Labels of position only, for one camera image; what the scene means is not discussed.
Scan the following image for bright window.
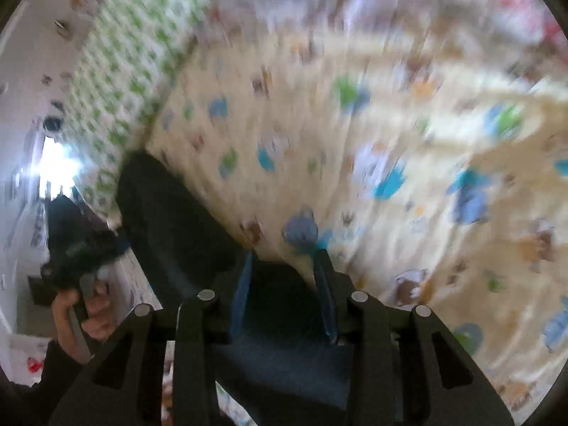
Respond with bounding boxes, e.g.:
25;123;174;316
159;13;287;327
41;135;86;198

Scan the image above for white bag with red print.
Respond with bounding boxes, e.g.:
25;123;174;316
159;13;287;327
8;335;51;389

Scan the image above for person's left forearm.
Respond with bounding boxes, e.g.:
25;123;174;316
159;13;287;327
0;339;92;426

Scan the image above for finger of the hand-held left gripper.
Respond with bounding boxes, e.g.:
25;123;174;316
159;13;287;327
98;231;135;271

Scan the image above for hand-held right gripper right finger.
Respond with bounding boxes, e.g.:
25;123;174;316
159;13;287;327
311;248;515;426

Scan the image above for cream animal printed blanket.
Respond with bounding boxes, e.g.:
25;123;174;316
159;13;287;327
144;0;568;424

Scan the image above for green patterned white sheet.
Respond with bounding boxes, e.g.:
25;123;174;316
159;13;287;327
70;0;236;225

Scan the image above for person's left hand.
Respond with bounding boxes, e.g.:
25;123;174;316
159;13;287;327
51;279;117;365

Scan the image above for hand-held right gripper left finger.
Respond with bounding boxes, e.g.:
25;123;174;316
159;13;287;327
47;251;255;426

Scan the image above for dark pants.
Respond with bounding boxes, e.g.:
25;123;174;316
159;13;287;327
114;150;356;426

